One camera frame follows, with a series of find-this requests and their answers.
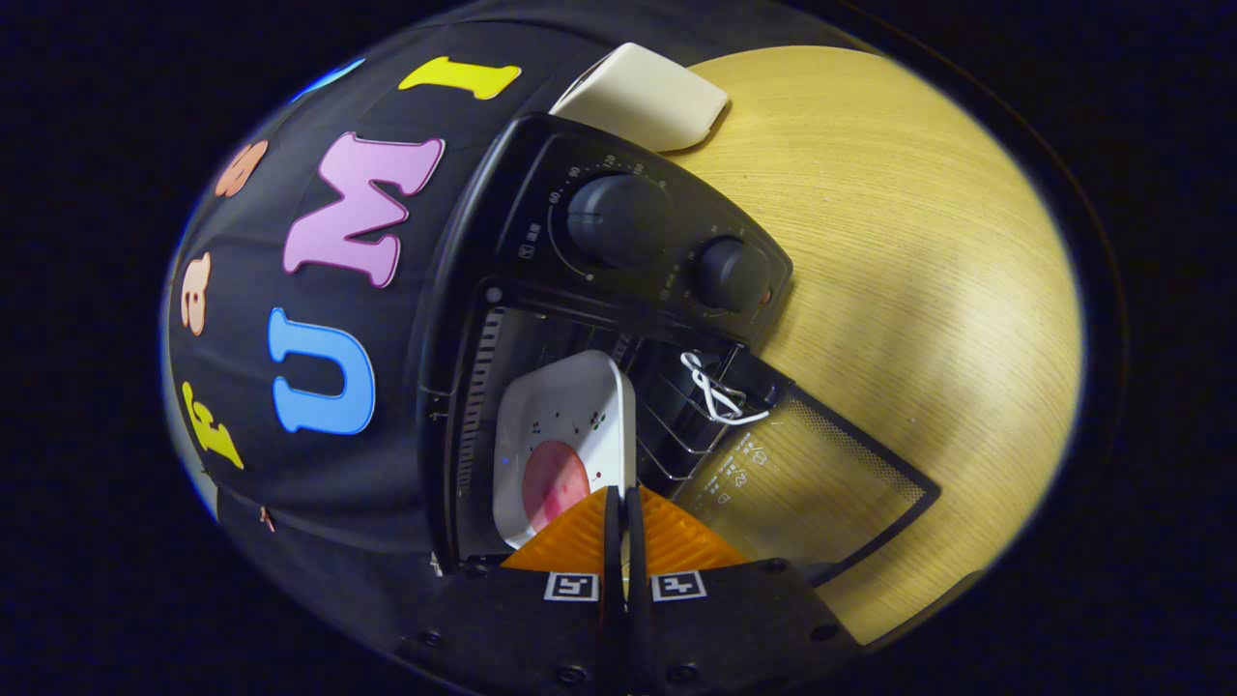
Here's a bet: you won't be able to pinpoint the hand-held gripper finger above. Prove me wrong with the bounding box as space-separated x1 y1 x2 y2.
401 486 627 692
624 486 861 692

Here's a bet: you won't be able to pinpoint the pink ham slice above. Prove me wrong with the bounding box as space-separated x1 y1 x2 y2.
523 441 591 531

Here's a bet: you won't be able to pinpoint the white square plate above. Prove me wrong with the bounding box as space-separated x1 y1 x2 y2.
493 350 638 549

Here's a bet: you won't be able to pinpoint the black toaster oven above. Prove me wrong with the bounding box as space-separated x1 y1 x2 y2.
416 113 941 589

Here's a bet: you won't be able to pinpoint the white bread toaster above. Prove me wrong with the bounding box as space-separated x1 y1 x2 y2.
549 42 730 153

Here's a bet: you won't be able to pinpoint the white string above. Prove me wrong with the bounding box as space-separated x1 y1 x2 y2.
679 351 771 426

